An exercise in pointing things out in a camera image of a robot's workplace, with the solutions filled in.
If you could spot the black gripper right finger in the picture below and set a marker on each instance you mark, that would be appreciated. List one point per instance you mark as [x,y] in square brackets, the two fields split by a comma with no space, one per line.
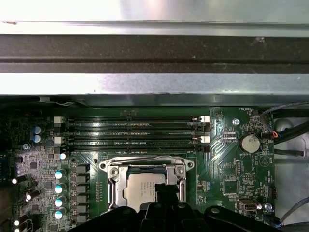
[183,217]

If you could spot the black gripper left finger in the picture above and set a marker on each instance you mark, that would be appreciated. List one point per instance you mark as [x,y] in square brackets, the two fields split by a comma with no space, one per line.
[154,217]

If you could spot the thin metal locking lever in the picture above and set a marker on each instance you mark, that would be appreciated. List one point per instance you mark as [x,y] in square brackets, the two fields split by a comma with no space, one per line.
[181,191]
[149,158]

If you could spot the silver CPU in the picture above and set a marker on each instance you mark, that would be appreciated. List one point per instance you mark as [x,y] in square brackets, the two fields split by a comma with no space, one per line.
[140,191]

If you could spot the metal socket cover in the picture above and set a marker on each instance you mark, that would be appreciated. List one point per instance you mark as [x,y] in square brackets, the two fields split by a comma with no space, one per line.
[120,191]

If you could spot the CPU socket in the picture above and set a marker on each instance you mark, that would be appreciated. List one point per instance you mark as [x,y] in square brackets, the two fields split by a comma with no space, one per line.
[104,166]

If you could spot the RAM slot black clips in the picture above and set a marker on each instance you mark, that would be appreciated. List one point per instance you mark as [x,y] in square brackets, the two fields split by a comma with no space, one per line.
[135,148]
[135,128]

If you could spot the RAM slot white clips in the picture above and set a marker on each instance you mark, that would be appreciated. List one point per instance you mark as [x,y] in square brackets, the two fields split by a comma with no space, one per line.
[135,139]
[135,119]

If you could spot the green motherboard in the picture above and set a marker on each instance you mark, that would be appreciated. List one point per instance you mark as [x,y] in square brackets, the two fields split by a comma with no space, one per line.
[217,169]

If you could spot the round coin battery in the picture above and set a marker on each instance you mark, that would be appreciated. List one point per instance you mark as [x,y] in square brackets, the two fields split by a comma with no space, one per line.
[249,143]

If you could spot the black PC case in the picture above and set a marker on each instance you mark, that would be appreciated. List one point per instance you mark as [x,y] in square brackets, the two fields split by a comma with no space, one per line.
[154,53]

